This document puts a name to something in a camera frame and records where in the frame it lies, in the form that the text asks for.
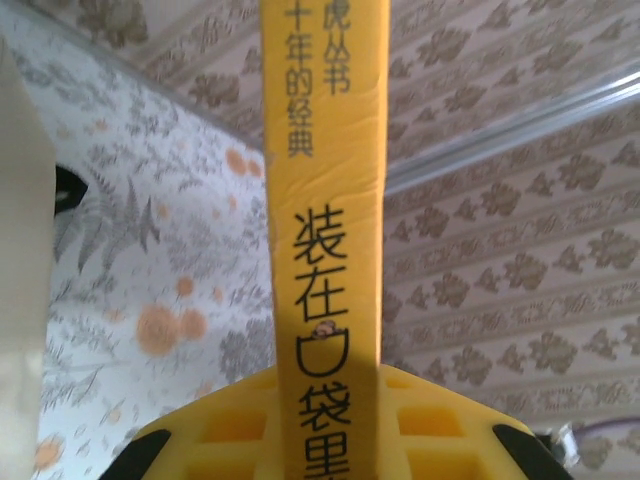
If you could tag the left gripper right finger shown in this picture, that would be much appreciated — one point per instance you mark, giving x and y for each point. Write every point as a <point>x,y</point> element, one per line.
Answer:
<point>450,440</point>

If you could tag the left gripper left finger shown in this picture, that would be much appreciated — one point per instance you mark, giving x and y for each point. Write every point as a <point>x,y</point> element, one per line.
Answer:
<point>225,435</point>

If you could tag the yellow book with cartoon cover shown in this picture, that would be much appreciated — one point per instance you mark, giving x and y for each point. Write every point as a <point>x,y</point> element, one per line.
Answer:
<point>325,200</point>

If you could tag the cream canvas backpack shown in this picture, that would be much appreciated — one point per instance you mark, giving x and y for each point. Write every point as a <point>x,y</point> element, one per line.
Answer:
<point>20,250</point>

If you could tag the aluminium frame post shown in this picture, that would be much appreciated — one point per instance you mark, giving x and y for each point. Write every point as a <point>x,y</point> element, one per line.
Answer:
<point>500,137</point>

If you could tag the floral table cover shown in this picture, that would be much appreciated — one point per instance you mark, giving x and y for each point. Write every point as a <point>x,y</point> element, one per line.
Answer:
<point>150,225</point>

